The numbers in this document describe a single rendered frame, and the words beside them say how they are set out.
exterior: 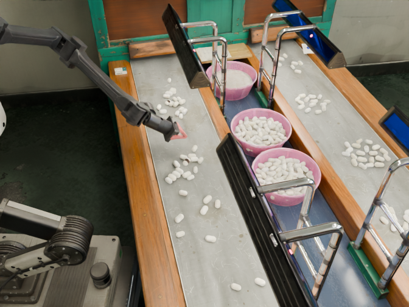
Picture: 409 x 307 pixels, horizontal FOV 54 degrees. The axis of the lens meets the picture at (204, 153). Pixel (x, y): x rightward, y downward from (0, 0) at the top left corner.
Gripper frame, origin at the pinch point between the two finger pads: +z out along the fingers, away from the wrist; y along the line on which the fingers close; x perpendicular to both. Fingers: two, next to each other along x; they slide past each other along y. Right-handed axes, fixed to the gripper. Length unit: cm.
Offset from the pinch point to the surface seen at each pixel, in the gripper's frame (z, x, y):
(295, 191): 31, -18, -35
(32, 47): -38, 73, 157
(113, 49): -19, 11, 75
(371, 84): 193, -59, 116
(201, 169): 5.9, 2.0, -15.2
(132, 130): -14.0, 15.4, 12.8
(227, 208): 8.8, -0.5, -37.2
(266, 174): 25.6, -12.7, -23.4
